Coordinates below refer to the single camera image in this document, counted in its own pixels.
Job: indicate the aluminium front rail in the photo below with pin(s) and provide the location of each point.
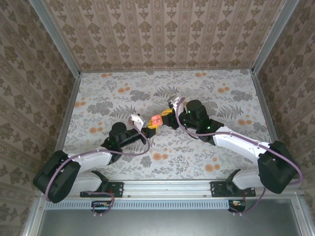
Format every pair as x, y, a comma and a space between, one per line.
167, 188

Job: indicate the floral patterned table cover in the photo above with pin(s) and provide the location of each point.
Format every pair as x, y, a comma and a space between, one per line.
172, 169

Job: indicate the aluminium side rail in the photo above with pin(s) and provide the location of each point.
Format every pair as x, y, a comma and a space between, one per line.
71, 98
264, 103

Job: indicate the grey metal sheet panel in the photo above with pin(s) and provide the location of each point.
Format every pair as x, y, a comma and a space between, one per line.
172, 223

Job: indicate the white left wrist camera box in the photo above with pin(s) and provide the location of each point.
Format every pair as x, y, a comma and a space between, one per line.
137, 120

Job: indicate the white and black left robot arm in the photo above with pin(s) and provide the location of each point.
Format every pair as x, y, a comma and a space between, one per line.
56, 177

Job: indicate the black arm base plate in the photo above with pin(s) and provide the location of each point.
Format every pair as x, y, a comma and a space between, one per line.
216, 190
116, 189

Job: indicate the pink earbud charging case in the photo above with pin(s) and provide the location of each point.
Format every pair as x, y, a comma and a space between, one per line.
156, 120

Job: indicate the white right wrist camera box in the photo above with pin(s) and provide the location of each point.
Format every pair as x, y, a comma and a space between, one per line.
173, 99

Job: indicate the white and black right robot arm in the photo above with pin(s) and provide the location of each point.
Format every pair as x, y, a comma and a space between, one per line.
275, 169

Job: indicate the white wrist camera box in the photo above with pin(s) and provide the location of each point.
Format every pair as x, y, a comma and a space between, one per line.
137, 120
173, 99

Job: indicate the aluminium frame post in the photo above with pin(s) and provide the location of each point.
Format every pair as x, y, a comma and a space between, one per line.
56, 39
273, 37

